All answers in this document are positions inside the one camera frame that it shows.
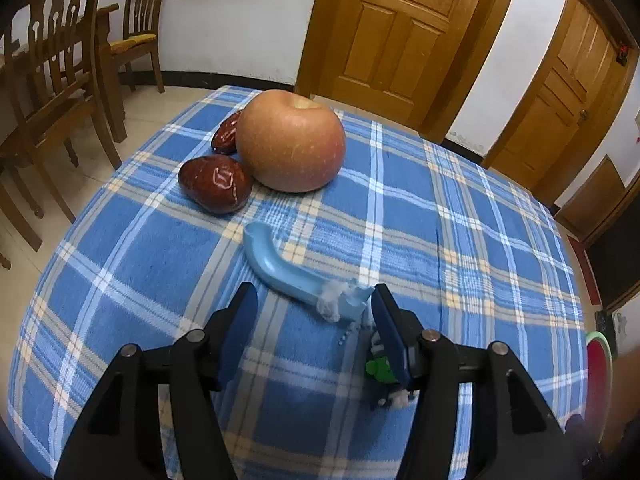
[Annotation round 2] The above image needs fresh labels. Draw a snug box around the red bin with green rim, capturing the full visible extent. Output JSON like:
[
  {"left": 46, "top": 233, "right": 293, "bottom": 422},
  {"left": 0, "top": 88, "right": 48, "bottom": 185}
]
[{"left": 585, "top": 330, "right": 613, "bottom": 441}]

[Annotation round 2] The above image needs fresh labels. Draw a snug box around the red doormat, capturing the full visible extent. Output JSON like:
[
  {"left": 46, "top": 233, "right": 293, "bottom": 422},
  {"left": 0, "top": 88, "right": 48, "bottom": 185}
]
[{"left": 568, "top": 235, "right": 602, "bottom": 307}]

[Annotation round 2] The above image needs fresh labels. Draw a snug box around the green toy car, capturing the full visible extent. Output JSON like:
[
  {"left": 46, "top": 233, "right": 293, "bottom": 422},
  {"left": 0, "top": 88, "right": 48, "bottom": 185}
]
[{"left": 364, "top": 330, "right": 418, "bottom": 410}]

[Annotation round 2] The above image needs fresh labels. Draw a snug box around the blue plaid tablecloth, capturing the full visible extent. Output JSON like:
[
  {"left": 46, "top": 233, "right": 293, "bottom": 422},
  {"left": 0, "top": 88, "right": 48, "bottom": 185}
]
[{"left": 6, "top": 87, "right": 587, "bottom": 479}]

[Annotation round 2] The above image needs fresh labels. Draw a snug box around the dark entrance door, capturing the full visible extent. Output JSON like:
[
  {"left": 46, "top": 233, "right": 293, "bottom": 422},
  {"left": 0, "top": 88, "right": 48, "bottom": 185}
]
[{"left": 585, "top": 174, "right": 640, "bottom": 311}]

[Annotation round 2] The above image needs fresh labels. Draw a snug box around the blue toy knife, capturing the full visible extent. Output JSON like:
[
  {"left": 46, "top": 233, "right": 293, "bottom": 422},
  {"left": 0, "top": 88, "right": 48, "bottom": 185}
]
[{"left": 243, "top": 221, "right": 373, "bottom": 327}]

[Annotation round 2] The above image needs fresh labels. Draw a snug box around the front red jujube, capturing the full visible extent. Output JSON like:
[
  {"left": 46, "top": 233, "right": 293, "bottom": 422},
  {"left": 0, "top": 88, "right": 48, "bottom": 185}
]
[{"left": 178, "top": 155, "right": 254, "bottom": 214}]

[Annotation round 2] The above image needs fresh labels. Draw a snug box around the red jujube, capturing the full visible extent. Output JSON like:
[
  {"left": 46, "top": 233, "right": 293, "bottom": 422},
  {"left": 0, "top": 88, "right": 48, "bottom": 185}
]
[
  {"left": 212, "top": 110, "right": 242, "bottom": 156},
  {"left": 178, "top": 155, "right": 254, "bottom": 214}
]

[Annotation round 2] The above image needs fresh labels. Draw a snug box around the rear red jujube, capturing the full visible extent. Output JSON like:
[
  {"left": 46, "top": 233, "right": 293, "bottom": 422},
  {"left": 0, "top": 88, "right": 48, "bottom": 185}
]
[{"left": 212, "top": 110, "right": 242, "bottom": 156}]

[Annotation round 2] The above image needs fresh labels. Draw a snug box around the large apple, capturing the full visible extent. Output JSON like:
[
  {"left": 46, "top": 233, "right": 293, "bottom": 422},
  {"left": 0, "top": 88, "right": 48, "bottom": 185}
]
[{"left": 235, "top": 90, "right": 346, "bottom": 193}]

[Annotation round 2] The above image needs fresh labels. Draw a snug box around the middle wooden door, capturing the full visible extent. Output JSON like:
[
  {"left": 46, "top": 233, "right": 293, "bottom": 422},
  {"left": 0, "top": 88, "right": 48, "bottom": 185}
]
[{"left": 483, "top": 0, "right": 639, "bottom": 206}]

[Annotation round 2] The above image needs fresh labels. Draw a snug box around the wooden door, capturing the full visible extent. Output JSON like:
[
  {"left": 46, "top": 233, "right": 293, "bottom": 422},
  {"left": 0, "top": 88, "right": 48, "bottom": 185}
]
[
  {"left": 295, "top": 0, "right": 511, "bottom": 143},
  {"left": 483, "top": 0, "right": 639, "bottom": 206}
]

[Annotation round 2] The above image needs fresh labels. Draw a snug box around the near wooden chair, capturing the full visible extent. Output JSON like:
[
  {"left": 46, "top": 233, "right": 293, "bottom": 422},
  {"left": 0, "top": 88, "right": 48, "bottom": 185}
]
[{"left": 1, "top": 0, "right": 122, "bottom": 222}]

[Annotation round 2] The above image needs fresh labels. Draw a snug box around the left wooden door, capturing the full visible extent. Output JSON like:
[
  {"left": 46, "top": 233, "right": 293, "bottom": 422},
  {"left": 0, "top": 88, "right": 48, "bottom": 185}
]
[{"left": 295, "top": 0, "right": 511, "bottom": 143}]

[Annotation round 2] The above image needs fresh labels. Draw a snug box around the far wooden chair with cushion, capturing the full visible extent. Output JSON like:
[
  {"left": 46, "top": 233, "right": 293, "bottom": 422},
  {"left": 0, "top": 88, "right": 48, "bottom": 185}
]
[{"left": 96, "top": 0, "right": 165, "bottom": 98}]

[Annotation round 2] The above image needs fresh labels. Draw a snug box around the low wooden wall panel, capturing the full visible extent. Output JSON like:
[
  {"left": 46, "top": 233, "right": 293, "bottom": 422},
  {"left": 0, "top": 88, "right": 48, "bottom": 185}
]
[{"left": 555, "top": 155, "right": 625, "bottom": 242}]

